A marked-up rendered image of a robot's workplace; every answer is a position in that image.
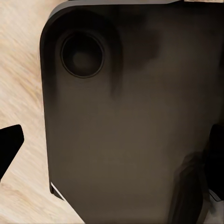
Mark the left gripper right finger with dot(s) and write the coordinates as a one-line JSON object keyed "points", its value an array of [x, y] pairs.
{"points": [[217, 139]]}

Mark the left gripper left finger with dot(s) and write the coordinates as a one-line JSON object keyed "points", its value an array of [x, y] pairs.
{"points": [[11, 139]]}

